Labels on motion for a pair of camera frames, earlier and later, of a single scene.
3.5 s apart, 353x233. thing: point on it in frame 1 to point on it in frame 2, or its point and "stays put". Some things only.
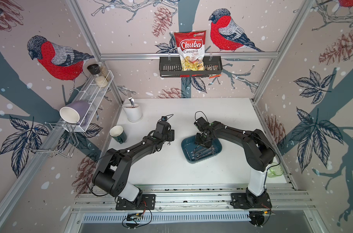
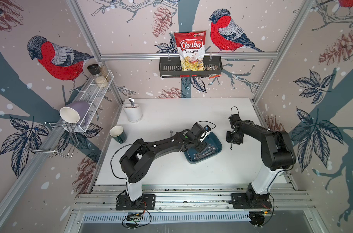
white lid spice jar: x=100 y=79 stays put
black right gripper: x=206 y=144 to x=238 y=140
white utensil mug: x=133 y=114 stays put
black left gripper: x=171 y=133 to x=202 y=146
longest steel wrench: x=195 y=158 stays put
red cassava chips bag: x=191 y=46 stays put
